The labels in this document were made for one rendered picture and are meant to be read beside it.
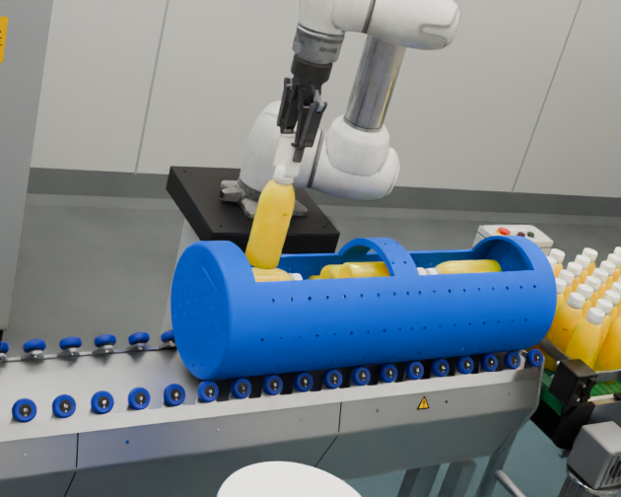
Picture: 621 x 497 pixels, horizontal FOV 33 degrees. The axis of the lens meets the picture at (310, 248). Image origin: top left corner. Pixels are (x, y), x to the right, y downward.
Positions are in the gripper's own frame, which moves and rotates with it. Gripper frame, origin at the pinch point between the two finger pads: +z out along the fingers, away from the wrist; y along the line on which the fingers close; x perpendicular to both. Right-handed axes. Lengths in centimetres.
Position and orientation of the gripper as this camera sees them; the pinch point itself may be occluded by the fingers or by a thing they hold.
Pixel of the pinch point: (288, 156)
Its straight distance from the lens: 203.7
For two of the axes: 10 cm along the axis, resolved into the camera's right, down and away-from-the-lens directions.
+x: 8.5, -0.2, 5.3
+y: 4.7, 4.9, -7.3
